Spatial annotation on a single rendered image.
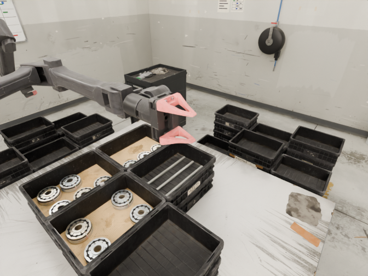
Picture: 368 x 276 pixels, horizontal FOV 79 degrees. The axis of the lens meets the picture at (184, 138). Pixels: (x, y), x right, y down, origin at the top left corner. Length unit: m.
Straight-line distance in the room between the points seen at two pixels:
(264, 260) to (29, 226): 1.15
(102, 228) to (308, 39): 3.38
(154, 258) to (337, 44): 3.32
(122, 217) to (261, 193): 0.80
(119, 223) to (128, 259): 0.18
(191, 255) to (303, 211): 0.69
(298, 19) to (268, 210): 2.88
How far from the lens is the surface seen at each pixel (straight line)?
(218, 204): 1.32
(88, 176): 1.38
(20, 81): 0.91
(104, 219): 1.14
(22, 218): 1.51
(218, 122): 2.49
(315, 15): 3.68
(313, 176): 2.22
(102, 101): 0.66
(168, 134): 0.51
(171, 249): 1.01
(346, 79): 3.73
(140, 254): 1.01
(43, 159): 2.48
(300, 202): 1.45
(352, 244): 2.40
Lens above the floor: 1.70
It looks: 33 degrees down
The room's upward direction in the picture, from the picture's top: straight up
